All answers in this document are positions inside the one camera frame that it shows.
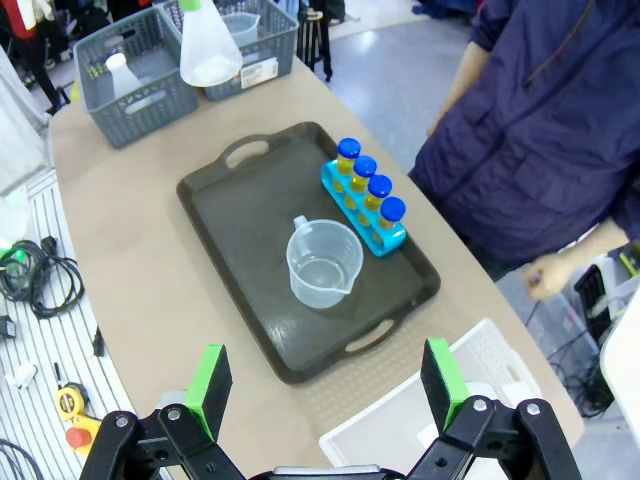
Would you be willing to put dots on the yellow tape measure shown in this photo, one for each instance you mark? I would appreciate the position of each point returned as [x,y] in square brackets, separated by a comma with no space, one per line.
[70,400]

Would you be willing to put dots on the amber test tube blue cap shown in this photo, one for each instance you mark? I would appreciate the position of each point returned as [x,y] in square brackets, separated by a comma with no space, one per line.
[348,148]
[392,208]
[364,166]
[379,185]

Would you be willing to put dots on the translucent white conical flask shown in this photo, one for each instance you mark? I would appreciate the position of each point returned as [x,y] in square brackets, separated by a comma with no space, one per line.
[122,75]
[210,60]

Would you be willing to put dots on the gray basket holding flasks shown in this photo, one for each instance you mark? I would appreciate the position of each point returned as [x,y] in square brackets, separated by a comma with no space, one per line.
[145,117]

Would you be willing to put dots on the blue test tube rack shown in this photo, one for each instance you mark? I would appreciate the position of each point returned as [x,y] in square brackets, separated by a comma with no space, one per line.
[385,246]

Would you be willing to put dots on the small white floor object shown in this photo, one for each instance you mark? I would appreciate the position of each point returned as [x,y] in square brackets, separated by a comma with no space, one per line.
[21,375]

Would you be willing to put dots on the black storage crate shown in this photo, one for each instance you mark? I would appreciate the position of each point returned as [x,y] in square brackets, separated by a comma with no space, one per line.
[597,295]

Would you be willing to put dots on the person's left forearm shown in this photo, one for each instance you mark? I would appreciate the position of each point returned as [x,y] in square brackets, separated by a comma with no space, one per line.
[602,245]

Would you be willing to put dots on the person's right forearm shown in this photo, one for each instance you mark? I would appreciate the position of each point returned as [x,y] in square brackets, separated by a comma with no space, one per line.
[465,80]

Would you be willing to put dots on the white office table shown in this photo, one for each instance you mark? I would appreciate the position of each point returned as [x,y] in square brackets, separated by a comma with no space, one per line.
[625,360]

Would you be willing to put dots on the wooden stool black legs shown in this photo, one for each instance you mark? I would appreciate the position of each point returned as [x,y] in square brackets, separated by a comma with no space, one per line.
[312,35]

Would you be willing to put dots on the red emergency stop button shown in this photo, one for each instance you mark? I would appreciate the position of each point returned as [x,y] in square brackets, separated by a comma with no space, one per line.
[80,437]

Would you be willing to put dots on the black plastic serving tray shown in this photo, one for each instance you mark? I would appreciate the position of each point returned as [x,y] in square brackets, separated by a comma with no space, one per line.
[240,250]

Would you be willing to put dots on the small black floor object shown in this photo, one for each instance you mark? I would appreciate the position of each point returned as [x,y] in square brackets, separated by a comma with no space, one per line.
[98,342]

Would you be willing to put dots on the gray basket holding cups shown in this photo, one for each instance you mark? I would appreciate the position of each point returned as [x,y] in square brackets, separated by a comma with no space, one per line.
[285,35]

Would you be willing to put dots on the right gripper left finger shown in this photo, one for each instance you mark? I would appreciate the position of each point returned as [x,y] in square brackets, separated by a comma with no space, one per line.
[200,400]

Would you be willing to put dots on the clear plastic measuring cup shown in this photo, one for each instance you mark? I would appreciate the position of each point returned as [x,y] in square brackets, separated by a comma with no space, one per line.
[242,32]
[325,265]

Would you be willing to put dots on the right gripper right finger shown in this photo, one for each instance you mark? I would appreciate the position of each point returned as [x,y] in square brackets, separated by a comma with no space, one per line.
[445,390]

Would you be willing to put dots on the person in purple jacket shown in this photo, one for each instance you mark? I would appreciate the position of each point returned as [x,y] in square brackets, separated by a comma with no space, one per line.
[525,150]

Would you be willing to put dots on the person's left hand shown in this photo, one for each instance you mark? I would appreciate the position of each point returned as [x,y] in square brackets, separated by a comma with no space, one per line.
[555,275]

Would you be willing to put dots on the white perforated plastic basket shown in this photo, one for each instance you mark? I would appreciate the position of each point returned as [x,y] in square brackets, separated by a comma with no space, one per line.
[390,430]

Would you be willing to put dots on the finger of the green-padded left gripper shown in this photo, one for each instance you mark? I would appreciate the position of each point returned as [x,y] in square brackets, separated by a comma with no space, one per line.
[190,4]

